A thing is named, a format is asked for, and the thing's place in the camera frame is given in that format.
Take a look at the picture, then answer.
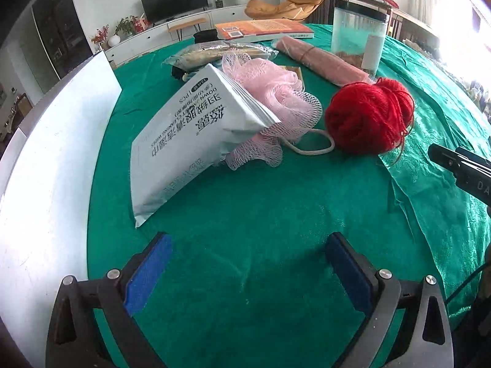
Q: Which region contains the green felt table cover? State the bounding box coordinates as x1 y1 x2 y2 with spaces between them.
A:
87 23 461 368

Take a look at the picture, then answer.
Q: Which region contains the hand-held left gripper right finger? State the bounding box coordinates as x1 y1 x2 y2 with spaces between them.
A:
325 232 453 368

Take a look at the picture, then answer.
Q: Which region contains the white board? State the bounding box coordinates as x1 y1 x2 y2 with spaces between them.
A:
0 50 123 353

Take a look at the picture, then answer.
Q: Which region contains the pink mesh bath pouf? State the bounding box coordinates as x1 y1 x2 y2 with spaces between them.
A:
222 52 335 170

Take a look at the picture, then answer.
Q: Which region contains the pink towel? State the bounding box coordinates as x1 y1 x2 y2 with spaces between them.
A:
274 35 374 87

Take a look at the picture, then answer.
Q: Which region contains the orange lounge chair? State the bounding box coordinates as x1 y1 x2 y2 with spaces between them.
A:
245 0 328 21

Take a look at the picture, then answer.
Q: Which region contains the small wooden bench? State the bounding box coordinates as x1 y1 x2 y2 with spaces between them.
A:
168 17 208 41

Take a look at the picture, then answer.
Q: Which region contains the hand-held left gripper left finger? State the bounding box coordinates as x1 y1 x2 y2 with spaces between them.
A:
46 232 173 368

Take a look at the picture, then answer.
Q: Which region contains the black cable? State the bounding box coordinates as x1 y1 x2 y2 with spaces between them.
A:
447 261 491 303

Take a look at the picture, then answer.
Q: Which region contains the black television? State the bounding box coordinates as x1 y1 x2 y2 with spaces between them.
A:
140 0 210 24

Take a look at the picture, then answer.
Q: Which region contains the white television cabinet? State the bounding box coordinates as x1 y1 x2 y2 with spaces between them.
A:
103 4 254 66

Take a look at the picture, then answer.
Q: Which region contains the shiny green patterned cloth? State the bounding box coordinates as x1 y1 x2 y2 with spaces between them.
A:
303 23 491 330

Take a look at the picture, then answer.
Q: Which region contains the white vase with red flowers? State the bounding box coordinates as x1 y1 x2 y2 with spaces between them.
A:
91 25 121 48

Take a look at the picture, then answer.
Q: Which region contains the bag of cotton swabs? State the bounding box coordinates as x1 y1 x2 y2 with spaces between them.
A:
161 41 280 70

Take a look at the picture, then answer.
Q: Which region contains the dark display cabinet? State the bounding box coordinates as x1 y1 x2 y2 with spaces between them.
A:
31 0 95 79

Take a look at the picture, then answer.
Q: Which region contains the bushy potted plant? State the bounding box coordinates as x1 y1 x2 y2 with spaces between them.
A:
115 16 139 39

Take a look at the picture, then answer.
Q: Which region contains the orange book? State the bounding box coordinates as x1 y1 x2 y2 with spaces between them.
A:
215 19 314 43

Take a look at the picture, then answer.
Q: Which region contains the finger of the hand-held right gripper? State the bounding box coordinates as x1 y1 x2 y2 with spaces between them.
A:
427 144 466 175

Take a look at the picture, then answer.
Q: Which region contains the white wet wipes packet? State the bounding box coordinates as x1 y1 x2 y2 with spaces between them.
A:
130 63 282 228

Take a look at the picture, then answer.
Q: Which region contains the red yarn ball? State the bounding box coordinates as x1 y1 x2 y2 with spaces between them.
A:
325 77 416 167

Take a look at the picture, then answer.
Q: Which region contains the clear jar with black lid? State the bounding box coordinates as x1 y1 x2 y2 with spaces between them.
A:
331 0 391 77

